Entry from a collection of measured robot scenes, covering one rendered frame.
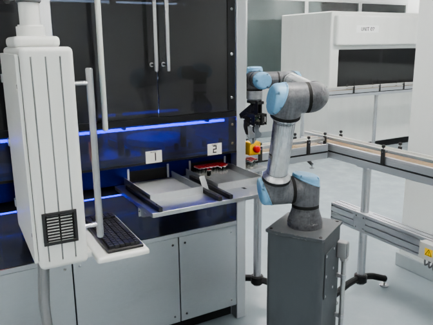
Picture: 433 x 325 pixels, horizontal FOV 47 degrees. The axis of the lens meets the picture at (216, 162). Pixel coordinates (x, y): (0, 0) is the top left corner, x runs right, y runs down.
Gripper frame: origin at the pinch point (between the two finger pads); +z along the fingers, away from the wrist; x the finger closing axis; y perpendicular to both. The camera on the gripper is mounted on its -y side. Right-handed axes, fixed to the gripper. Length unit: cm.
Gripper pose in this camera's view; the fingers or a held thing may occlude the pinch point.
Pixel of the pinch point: (251, 140)
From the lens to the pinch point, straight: 241.8
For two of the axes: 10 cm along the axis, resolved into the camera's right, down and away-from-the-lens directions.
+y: 5.1, 1.9, -8.4
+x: 8.6, -1.3, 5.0
